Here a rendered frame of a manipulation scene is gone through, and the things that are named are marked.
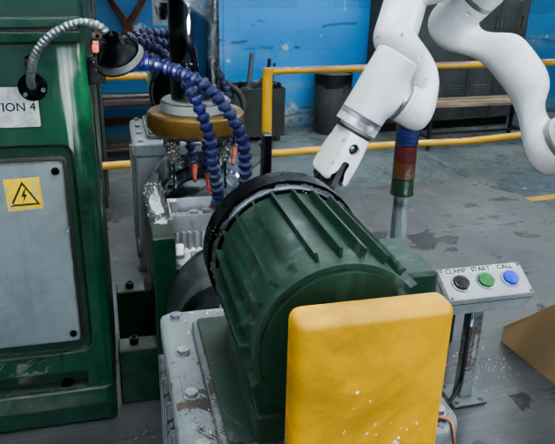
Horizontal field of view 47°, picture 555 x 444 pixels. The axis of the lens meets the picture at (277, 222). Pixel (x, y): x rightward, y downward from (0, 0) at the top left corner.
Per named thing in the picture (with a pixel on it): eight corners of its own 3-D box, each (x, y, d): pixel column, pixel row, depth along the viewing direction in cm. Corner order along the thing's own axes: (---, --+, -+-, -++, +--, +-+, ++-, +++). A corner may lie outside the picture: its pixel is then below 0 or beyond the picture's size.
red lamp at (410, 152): (398, 164, 164) (400, 147, 163) (389, 158, 170) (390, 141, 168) (420, 163, 166) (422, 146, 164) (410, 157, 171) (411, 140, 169)
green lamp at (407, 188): (395, 197, 168) (396, 181, 166) (386, 189, 173) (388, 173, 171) (417, 196, 169) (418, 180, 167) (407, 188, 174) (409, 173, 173)
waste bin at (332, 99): (339, 126, 685) (343, 69, 662) (355, 135, 651) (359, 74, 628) (305, 128, 672) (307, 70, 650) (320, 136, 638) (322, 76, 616)
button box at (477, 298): (440, 317, 116) (450, 301, 112) (426, 284, 120) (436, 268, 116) (523, 307, 120) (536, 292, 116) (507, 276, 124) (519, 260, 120)
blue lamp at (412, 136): (400, 147, 163) (402, 129, 161) (390, 141, 168) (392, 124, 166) (422, 146, 164) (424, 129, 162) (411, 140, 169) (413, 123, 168)
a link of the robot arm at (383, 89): (380, 126, 126) (340, 102, 125) (416, 66, 124) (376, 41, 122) (389, 132, 118) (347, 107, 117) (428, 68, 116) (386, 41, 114)
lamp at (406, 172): (396, 181, 166) (398, 164, 164) (388, 173, 171) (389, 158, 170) (418, 180, 167) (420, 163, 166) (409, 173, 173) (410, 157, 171)
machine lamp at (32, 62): (10, 117, 84) (-4, 18, 80) (19, 100, 94) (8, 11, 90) (149, 113, 88) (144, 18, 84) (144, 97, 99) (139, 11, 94)
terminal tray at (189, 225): (172, 252, 123) (170, 217, 120) (167, 231, 132) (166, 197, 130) (233, 247, 126) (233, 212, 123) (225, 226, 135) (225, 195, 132)
